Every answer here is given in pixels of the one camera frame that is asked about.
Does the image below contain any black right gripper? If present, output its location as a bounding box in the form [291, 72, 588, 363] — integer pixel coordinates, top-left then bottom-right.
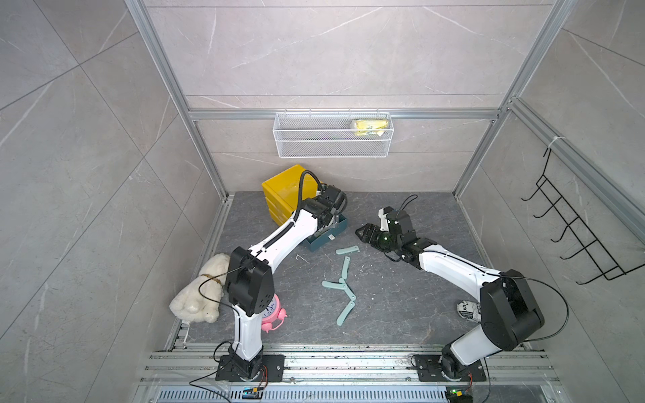
[355, 223, 401, 254]

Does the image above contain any teal drawer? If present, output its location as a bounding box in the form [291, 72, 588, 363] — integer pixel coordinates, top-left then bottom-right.
[302, 214, 348, 252]

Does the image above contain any yellow drawer cabinet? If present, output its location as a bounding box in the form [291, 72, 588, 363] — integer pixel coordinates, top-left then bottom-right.
[262, 165, 305, 227]

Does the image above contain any mint knife vertical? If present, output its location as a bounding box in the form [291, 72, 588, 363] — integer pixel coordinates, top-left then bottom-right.
[341, 256, 351, 280]

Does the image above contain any mint knife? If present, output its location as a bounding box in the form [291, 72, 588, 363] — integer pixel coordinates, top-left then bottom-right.
[335, 245, 359, 255]
[336, 301, 355, 327]

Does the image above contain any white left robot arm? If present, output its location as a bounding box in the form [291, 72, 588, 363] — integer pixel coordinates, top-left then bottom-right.
[224, 184, 347, 379]

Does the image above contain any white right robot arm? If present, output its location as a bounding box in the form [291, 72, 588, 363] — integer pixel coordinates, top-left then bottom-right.
[355, 221, 545, 380]

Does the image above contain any mint knife diagonal centre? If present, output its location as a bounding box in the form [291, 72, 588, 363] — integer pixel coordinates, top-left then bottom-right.
[339, 278, 356, 302]

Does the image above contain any yellow sponge in basket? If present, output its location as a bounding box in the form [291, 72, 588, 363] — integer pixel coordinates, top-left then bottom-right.
[350, 119, 390, 137]

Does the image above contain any pink alarm clock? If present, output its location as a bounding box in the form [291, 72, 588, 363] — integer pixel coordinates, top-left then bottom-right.
[261, 295, 287, 332]

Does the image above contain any white plush teddy bear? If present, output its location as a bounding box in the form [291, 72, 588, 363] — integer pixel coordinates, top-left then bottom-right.
[169, 254, 230, 323]

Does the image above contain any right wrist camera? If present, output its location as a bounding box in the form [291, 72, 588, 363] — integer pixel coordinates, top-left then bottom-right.
[378, 207, 413, 233]

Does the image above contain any white wire mesh basket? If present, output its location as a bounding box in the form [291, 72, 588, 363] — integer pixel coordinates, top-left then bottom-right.
[272, 111, 394, 159]

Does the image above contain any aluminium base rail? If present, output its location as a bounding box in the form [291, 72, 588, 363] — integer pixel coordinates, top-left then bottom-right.
[132, 344, 569, 402]

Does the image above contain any black wall hook rack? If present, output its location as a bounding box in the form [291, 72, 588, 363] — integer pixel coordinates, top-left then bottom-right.
[521, 148, 644, 285]

